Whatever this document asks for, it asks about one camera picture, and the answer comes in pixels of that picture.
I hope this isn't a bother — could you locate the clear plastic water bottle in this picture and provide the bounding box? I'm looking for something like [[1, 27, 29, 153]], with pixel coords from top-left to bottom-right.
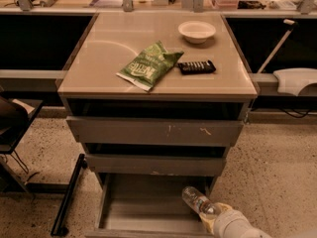
[[182, 186, 221, 215]]

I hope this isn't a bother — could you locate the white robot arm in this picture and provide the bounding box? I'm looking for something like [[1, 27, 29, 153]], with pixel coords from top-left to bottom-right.
[[199, 202, 275, 238]]

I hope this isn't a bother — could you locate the white robot base shell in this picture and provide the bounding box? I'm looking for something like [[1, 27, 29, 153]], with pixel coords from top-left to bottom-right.
[[273, 67, 317, 96]]

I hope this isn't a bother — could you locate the grey open bottom drawer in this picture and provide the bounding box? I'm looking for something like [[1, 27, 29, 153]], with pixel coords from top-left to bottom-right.
[[85, 174, 211, 238]]

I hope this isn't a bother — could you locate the grey middle drawer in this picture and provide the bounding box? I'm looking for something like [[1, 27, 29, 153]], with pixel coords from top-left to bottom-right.
[[86, 154, 225, 177]]

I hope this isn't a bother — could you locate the grey drawer cabinet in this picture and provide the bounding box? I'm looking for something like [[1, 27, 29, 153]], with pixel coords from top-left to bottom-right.
[[56, 12, 259, 196]]

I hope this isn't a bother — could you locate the grey top drawer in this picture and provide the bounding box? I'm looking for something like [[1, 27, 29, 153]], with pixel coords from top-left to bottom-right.
[[66, 116, 243, 147]]

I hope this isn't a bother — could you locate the black metal floor bar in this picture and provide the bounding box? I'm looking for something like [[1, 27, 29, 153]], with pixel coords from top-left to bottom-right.
[[51, 154, 86, 237]]

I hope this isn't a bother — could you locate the black snack bar wrapper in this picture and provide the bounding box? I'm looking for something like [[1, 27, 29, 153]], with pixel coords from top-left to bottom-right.
[[177, 60, 216, 74]]

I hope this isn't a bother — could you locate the green chip bag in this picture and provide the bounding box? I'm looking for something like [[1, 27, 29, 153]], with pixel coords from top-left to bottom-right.
[[116, 41, 184, 91]]

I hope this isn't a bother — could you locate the white paper bowl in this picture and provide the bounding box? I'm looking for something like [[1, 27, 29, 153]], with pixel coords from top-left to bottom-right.
[[178, 21, 216, 44]]

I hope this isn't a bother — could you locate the white rod with cap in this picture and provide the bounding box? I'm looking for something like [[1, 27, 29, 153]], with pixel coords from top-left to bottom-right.
[[258, 19, 298, 73]]

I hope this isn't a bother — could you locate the dark side cart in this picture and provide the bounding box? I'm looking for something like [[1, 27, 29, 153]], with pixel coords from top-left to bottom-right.
[[0, 97, 43, 193]]

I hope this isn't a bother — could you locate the black floor cable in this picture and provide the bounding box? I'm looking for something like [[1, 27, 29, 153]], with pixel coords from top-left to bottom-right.
[[0, 151, 41, 183]]

